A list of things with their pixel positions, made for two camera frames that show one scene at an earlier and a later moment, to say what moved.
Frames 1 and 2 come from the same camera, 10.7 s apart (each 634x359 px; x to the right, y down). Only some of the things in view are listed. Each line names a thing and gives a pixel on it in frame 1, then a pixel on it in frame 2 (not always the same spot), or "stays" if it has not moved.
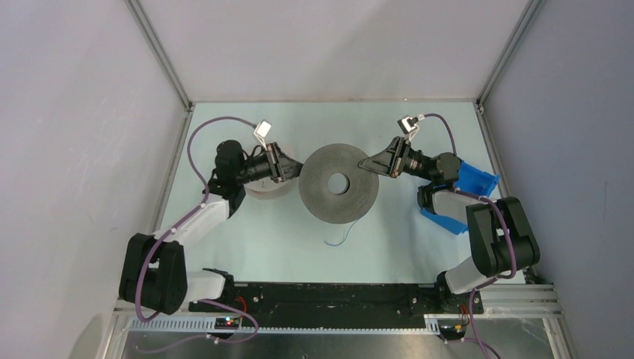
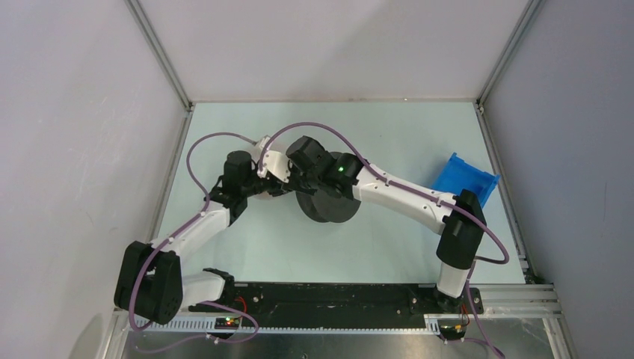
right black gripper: (392, 160) to (307, 191)
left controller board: (226, 323) stays
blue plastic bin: (469, 178) stays
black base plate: (339, 301) stays
